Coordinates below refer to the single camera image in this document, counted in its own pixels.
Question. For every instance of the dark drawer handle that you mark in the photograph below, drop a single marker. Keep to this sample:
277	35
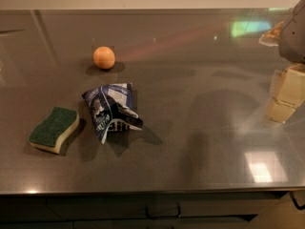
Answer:
163	211

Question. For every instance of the green and yellow sponge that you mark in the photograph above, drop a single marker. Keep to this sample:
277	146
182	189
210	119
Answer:
50	134

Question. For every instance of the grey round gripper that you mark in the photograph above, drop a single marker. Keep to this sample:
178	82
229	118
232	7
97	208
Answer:
294	37

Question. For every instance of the blue chip bag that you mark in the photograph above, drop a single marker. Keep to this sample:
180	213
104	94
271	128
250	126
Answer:
111	110

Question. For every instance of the orange ball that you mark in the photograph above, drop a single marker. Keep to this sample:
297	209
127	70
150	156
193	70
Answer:
104	58

